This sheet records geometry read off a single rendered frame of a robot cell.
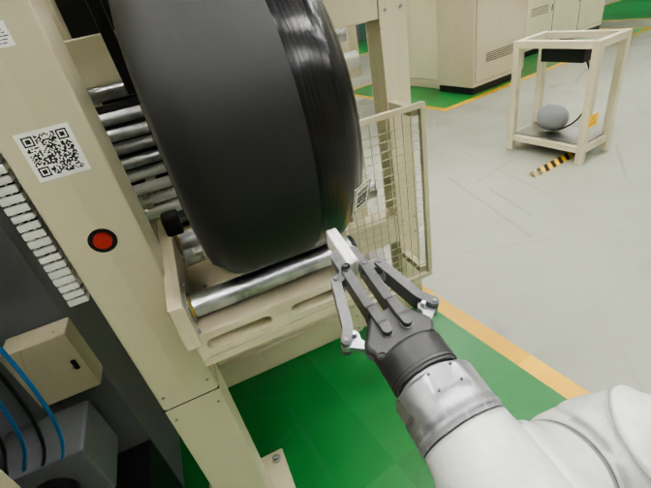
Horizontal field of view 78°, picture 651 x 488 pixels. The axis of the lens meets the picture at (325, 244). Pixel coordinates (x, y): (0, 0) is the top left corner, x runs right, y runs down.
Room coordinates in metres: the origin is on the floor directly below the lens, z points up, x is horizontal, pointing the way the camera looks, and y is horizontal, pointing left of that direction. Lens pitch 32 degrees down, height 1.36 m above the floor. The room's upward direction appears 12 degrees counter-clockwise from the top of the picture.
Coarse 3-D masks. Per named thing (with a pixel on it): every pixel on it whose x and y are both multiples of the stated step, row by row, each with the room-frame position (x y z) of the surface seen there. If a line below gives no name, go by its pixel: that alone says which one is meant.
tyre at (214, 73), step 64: (128, 0) 0.63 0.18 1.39; (192, 0) 0.61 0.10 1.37; (256, 0) 0.62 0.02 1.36; (320, 0) 0.68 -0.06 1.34; (128, 64) 0.61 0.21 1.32; (192, 64) 0.55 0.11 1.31; (256, 64) 0.56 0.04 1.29; (320, 64) 0.58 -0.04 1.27; (192, 128) 0.52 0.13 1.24; (256, 128) 0.53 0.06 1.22; (320, 128) 0.55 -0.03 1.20; (192, 192) 0.52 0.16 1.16; (256, 192) 0.52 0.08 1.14; (320, 192) 0.56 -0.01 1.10; (256, 256) 0.56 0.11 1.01
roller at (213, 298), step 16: (352, 240) 0.70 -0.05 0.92; (304, 256) 0.67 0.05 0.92; (320, 256) 0.67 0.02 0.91; (256, 272) 0.65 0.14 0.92; (272, 272) 0.64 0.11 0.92; (288, 272) 0.65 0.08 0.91; (304, 272) 0.65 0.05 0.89; (208, 288) 0.63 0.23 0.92; (224, 288) 0.62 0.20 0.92; (240, 288) 0.62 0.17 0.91; (256, 288) 0.62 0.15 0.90; (272, 288) 0.64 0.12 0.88; (192, 304) 0.60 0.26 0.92; (208, 304) 0.60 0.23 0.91; (224, 304) 0.61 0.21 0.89
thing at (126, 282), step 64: (0, 0) 0.65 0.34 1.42; (0, 64) 0.64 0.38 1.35; (64, 64) 0.68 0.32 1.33; (0, 128) 0.62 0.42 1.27; (64, 192) 0.63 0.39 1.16; (128, 192) 0.70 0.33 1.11; (128, 256) 0.64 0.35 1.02; (128, 320) 0.63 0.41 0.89; (192, 384) 0.64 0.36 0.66; (192, 448) 0.62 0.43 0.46; (256, 448) 0.77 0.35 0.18
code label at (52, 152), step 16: (48, 128) 0.64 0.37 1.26; (64, 128) 0.65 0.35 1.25; (32, 144) 0.63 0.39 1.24; (48, 144) 0.64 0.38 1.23; (64, 144) 0.64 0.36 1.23; (32, 160) 0.63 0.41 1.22; (48, 160) 0.63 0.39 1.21; (64, 160) 0.64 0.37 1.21; (80, 160) 0.64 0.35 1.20; (48, 176) 0.63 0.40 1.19
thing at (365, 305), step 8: (344, 264) 0.41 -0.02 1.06; (344, 272) 0.41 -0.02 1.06; (352, 272) 0.41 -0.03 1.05; (352, 280) 0.39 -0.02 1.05; (352, 288) 0.38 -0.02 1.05; (360, 288) 0.38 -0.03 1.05; (352, 296) 0.39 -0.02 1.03; (360, 296) 0.37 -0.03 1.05; (368, 296) 0.37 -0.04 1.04; (360, 304) 0.36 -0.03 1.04; (368, 304) 0.36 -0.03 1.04; (376, 304) 0.35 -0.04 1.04; (360, 312) 0.37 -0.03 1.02; (368, 312) 0.35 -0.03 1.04; (376, 312) 0.34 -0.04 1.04; (376, 320) 0.33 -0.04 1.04; (384, 320) 0.33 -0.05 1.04; (384, 328) 0.32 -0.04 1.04
